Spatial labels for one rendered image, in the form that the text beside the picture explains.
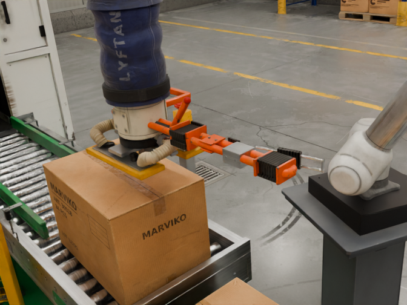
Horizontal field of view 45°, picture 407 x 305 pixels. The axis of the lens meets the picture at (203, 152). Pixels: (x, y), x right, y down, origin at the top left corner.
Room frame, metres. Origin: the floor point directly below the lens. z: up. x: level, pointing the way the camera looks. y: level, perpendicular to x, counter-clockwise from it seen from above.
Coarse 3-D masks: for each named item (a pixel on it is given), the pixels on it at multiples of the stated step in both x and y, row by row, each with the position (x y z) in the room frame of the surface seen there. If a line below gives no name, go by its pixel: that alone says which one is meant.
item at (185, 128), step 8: (192, 120) 1.46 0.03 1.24; (176, 128) 1.42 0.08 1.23; (184, 128) 1.42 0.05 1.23; (192, 128) 1.42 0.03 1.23; (200, 128) 1.39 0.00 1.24; (176, 136) 1.38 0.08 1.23; (184, 136) 1.36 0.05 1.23; (192, 136) 1.37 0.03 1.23; (176, 144) 1.38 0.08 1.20; (184, 144) 1.36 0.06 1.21; (192, 144) 1.36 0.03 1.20
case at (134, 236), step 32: (64, 160) 1.89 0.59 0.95; (96, 160) 1.86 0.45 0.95; (160, 160) 1.81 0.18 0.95; (64, 192) 1.71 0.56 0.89; (96, 192) 1.58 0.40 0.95; (128, 192) 1.56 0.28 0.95; (160, 192) 1.54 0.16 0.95; (192, 192) 1.59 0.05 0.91; (64, 224) 1.78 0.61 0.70; (96, 224) 1.49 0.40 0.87; (128, 224) 1.43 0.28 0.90; (160, 224) 1.50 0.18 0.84; (192, 224) 1.58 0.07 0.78; (96, 256) 1.54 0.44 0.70; (128, 256) 1.41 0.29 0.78; (160, 256) 1.49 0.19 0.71; (192, 256) 1.57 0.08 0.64; (128, 288) 1.40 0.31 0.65
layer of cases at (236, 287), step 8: (232, 280) 1.52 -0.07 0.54; (240, 280) 1.51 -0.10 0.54; (224, 288) 1.48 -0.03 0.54; (232, 288) 1.47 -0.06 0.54; (240, 288) 1.47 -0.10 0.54; (248, 288) 1.47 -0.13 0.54; (208, 296) 1.44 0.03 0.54; (216, 296) 1.44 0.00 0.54; (224, 296) 1.43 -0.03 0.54; (232, 296) 1.43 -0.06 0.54; (240, 296) 1.43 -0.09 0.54; (248, 296) 1.42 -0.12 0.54; (256, 296) 1.42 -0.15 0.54; (264, 296) 1.41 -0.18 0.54; (200, 304) 1.40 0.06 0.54; (208, 304) 1.40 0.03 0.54; (216, 304) 1.39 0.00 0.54; (224, 304) 1.39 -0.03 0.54; (232, 304) 1.39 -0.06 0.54; (240, 304) 1.38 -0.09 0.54; (248, 304) 1.38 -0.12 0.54; (256, 304) 1.37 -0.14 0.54; (264, 304) 1.37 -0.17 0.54; (272, 304) 1.37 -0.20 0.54
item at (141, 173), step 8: (112, 144) 1.58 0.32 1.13; (88, 152) 1.62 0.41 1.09; (96, 152) 1.58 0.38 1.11; (104, 152) 1.57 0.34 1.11; (136, 152) 1.49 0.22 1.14; (104, 160) 1.54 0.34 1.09; (112, 160) 1.51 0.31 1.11; (120, 160) 1.49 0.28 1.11; (128, 160) 1.49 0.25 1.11; (136, 160) 1.47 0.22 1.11; (120, 168) 1.46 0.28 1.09; (128, 168) 1.44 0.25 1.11; (136, 168) 1.42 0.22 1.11; (144, 168) 1.42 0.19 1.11; (152, 168) 1.42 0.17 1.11; (160, 168) 1.43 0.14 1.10; (136, 176) 1.39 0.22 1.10; (144, 176) 1.39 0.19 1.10
